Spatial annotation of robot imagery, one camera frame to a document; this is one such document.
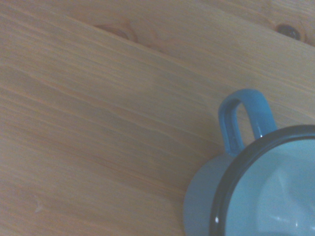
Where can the blue enamel mug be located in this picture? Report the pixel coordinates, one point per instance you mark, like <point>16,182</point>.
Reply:
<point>258,186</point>

